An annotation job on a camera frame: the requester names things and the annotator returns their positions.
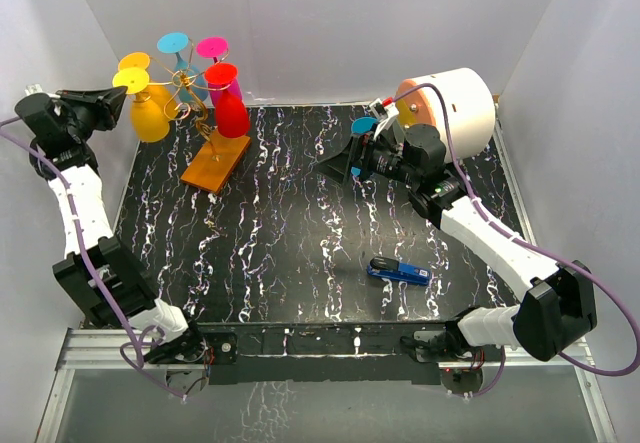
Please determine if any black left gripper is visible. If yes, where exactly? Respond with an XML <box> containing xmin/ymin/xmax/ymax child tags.
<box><xmin>58</xmin><ymin>86</ymin><xmax>131</xmax><ymax>142</ymax></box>

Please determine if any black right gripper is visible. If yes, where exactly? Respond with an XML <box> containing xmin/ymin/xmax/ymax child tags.
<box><xmin>314</xmin><ymin>123</ymin><xmax>420</xmax><ymax>188</ymax></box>

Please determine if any blue wine glass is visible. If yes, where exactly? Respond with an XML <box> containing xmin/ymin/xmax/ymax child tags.
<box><xmin>349</xmin><ymin>116</ymin><xmax>377</xmax><ymax>181</ymax></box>
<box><xmin>157</xmin><ymin>32</ymin><xmax>209</xmax><ymax>104</ymax></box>

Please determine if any yellow wine glass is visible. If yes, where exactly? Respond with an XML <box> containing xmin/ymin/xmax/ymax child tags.
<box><xmin>112</xmin><ymin>68</ymin><xmax>170</xmax><ymax>143</ymax></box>

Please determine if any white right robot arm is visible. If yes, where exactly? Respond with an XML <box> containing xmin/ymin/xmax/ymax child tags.
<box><xmin>316</xmin><ymin>124</ymin><xmax>597</xmax><ymax>361</ymax></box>

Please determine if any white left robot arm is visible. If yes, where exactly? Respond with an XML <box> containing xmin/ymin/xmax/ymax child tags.
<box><xmin>14</xmin><ymin>86</ymin><xmax>207</xmax><ymax>364</ymax></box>

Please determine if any orange-yellow wine glass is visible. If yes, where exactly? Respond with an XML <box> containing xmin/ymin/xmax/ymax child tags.
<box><xmin>118</xmin><ymin>52</ymin><xmax>178</xmax><ymax>120</ymax></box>

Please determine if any red wine glass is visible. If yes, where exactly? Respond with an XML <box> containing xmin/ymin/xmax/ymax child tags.
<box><xmin>204</xmin><ymin>62</ymin><xmax>250</xmax><ymax>139</ymax></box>

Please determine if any pink wine glass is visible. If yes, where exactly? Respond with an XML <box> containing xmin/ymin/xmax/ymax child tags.
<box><xmin>196</xmin><ymin>36</ymin><xmax>229</xmax><ymax>106</ymax></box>

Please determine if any wooden rack base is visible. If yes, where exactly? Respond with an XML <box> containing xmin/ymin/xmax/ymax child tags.
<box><xmin>181</xmin><ymin>130</ymin><xmax>251</xmax><ymax>194</ymax></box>

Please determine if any blue black stapler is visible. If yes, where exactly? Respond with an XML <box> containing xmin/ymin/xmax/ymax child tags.
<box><xmin>367</xmin><ymin>256</ymin><xmax>431</xmax><ymax>286</ymax></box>

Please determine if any white cylinder with orange face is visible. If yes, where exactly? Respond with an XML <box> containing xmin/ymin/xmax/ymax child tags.
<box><xmin>396</xmin><ymin>68</ymin><xmax>496</xmax><ymax>159</ymax></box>

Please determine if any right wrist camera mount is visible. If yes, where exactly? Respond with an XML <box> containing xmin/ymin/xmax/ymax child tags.
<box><xmin>368</xmin><ymin>97</ymin><xmax>399</xmax><ymax>140</ymax></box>

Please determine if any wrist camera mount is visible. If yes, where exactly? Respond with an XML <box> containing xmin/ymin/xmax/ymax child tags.
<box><xmin>368</xmin><ymin>97</ymin><xmax>399</xmax><ymax>140</ymax></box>
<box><xmin>25</xmin><ymin>83</ymin><xmax>44</xmax><ymax>96</ymax></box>

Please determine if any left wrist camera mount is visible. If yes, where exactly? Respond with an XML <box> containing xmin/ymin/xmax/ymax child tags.
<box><xmin>25</xmin><ymin>83</ymin><xmax>44</xmax><ymax>96</ymax></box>

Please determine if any gold wire wine glass rack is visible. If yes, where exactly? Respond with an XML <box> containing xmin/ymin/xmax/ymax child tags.
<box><xmin>149</xmin><ymin>38</ymin><xmax>221</xmax><ymax>162</ymax></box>

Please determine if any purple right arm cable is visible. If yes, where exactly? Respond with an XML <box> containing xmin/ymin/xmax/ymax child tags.
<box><xmin>392</xmin><ymin>82</ymin><xmax>634</xmax><ymax>399</ymax></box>

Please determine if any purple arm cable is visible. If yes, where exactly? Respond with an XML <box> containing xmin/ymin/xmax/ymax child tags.
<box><xmin>392</xmin><ymin>82</ymin><xmax>634</xmax><ymax>399</ymax></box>
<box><xmin>0</xmin><ymin>117</ymin><xmax>201</xmax><ymax>402</ymax></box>

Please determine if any aluminium frame rail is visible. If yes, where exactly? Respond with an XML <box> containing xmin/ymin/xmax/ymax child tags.
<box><xmin>54</xmin><ymin>105</ymin><xmax>615</xmax><ymax>442</ymax></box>

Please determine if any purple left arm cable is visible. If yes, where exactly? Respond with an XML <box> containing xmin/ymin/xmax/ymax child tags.
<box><xmin>0</xmin><ymin>117</ymin><xmax>201</xmax><ymax>402</ymax></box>

